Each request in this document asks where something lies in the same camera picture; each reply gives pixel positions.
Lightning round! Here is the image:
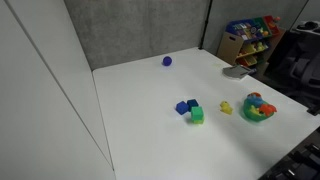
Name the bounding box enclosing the yellow duck toy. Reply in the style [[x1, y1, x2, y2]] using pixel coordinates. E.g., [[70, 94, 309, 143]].
[[220, 101, 233, 115]]

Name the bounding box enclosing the green bowl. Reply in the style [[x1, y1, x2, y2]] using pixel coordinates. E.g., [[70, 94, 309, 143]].
[[243, 98, 277, 122]]

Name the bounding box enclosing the yellow toy in bowl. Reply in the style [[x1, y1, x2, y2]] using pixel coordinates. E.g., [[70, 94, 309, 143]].
[[249, 105, 260, 116]]

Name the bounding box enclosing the toy storage shelf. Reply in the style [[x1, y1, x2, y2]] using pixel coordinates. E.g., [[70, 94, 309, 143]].
[[217, 15, 285, 73]]

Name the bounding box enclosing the orange toy in bowl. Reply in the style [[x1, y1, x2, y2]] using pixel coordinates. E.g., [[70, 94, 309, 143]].
[[259, 104, 277, 116]]

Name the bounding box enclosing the blue cube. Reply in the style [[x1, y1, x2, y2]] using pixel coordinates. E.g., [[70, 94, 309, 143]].
[[176, 101, 189, 115]]

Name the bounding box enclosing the purple ball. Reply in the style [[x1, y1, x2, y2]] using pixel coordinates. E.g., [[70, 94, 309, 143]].
[[162, 56, 172, 66]]

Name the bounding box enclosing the dark teal cube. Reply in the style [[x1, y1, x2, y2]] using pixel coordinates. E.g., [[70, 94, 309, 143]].
[[187, 99, 198, 108]]

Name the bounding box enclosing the green block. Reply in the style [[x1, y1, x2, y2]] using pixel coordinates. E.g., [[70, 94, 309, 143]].
[[191, 106, 204, 124]]

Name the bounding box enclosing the black vertical pole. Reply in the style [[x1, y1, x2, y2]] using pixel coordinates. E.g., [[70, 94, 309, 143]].
[[198, 0, 213, 50]]

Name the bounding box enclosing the grey metal plate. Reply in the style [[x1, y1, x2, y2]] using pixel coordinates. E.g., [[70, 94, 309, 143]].
[[222, 65, 251, 80]]

